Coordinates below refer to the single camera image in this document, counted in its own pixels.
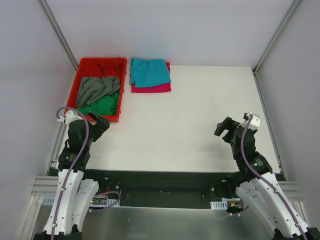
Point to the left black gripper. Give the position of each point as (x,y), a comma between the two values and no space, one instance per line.
(100,120)

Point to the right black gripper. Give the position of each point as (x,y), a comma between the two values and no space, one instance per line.
(225,126)

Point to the grey t shirt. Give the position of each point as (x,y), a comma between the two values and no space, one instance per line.
(92,89)

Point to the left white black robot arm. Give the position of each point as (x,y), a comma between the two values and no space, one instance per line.
(74,192)

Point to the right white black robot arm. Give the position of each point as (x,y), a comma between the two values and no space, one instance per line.
(256,184)

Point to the green t shirt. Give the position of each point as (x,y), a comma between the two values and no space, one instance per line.
(105,106)

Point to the red t shirt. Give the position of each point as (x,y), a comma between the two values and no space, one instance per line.
(104,69)

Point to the red plastic bin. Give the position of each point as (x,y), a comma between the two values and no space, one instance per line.
(88,61)

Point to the folded magenta t shirt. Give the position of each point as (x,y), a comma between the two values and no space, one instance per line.
(160,88)

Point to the folded teal t shirt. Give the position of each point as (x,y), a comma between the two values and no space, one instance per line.
(137,75)

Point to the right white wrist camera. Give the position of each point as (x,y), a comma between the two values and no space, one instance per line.
(251,121)

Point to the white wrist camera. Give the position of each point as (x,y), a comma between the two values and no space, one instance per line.
(251,121)
(69,117)

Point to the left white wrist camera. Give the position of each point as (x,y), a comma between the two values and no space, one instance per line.
(69,117)

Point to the left aluminium rail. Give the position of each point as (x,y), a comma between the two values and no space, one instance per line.
(58,141)

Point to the aluminium rail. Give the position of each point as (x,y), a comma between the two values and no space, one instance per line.
(58,141)
(268,122)

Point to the right aluminium rail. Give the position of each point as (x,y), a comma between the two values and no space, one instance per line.
(268,122)

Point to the right white cable duct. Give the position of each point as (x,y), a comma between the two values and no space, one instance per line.
(219,205)

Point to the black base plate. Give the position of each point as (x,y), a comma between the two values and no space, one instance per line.
(159,189)

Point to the left aluminium frame post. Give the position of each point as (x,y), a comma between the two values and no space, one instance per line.
(58,32)

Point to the aluminium frame post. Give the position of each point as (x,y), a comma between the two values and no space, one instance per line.
(281,27)
(58,32)

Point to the right aluminium frame post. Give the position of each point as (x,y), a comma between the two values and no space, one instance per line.
(281,27)

